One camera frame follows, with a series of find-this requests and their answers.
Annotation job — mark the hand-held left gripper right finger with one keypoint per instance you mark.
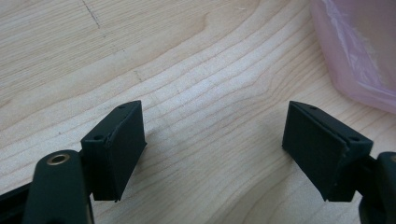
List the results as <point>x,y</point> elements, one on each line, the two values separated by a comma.
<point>323,149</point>

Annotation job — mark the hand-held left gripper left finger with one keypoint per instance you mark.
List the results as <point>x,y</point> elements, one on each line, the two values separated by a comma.
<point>116,152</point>

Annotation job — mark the pink plastic bag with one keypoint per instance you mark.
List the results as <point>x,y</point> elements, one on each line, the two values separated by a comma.
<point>361,49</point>

